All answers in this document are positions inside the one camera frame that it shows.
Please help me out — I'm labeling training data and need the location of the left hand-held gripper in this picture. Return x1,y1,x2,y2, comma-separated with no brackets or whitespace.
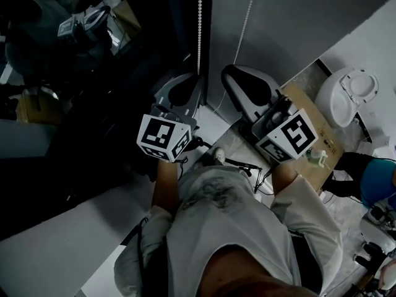
137,72,207,163

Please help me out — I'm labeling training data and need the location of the person's white shoe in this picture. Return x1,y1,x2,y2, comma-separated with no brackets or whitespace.
212,147,226,164

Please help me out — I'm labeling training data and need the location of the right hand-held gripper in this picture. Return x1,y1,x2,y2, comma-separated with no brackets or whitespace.
220,64,320,164

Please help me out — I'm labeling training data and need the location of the person's bare chest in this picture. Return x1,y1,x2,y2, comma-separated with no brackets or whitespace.
197,244,320,297

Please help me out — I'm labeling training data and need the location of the white window sill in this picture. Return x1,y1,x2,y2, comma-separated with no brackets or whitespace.
0,103,238,297

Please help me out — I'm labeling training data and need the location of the large cardboard box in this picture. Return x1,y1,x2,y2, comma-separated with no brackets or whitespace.
279,82,345,195

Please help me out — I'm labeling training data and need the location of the person's white shirt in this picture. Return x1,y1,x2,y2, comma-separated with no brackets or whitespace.
114,165,345,297

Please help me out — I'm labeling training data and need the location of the black shoulder strap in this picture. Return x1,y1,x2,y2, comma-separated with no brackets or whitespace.
289,230,323,294

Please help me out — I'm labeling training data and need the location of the black rod tool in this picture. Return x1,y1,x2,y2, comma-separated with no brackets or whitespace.
223,157,264,178

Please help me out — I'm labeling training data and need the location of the white toilet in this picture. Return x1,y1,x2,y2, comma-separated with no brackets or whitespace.
314,66,380,129

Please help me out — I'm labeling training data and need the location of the person's left forearm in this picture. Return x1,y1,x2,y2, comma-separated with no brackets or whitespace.
152,159,183,213

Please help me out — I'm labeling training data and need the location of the black equipment pile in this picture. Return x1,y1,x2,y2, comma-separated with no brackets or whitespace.
355,241,389,267

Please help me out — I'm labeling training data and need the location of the person's right forearm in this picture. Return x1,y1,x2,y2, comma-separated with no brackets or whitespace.
270,161,300,198

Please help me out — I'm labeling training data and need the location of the white bead chain cord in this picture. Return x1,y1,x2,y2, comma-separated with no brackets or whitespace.
196,0,259,113

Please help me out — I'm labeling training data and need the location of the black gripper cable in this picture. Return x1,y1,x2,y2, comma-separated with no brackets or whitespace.
191,136,213,150
254,166,273,195

